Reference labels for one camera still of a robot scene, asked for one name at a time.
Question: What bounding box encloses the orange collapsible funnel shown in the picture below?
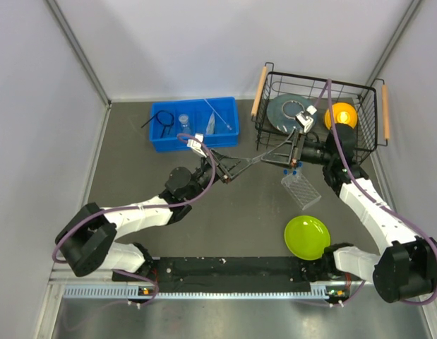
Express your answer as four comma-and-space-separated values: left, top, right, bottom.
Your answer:
332, 102, 358, 129

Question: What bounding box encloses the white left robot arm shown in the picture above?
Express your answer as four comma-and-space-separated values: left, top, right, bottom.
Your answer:
54, 150, 259, 280

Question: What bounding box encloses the black wire basket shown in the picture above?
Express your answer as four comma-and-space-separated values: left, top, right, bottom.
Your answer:
251, 62, 390, 162

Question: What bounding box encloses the lime green plate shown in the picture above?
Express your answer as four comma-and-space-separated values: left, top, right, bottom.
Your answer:
284, 215, 331, 261

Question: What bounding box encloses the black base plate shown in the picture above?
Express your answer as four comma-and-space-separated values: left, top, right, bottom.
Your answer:
112, 256, 328, 293

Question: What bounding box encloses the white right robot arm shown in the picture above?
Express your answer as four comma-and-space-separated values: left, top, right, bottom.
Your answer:
262, 124, 437, 305

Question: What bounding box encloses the grey slotted cable duct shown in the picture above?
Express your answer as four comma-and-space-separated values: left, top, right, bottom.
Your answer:
62, 282, 344, 302

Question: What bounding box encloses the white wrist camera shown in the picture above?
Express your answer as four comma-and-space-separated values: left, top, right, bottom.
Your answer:
186, 133, 207, 157
295, 105, 317, 133

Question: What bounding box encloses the clear plastic bag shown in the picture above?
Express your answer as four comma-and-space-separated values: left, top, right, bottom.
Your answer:
205, 112, 215, 135

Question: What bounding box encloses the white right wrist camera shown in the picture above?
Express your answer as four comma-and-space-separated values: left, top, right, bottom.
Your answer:
295, 105, 317, 133

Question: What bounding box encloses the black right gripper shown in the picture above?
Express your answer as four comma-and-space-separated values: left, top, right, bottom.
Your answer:
262, 129, 335, 169

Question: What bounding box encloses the small clear glass funnel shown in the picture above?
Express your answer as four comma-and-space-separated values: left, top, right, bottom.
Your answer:
203, 98, 232, 131

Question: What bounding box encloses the blue-grey ceramic plate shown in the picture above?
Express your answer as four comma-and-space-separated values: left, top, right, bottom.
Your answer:
266, 94, 318, 134

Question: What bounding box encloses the black ring stand clamp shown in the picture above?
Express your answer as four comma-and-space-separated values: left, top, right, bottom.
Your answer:
141, 109, 174, 138

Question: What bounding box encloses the clear test tube rack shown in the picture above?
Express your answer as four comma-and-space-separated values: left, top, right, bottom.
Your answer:
281, 170, 321, 210

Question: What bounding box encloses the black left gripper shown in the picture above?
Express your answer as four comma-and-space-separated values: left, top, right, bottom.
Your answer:
186, 148, 253, 202

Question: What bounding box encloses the blue plastic bin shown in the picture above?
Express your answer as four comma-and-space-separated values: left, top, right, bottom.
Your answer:
148, 97, 240, 153

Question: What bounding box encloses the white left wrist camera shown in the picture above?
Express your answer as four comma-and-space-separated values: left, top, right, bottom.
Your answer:
186, 133, 207, 157

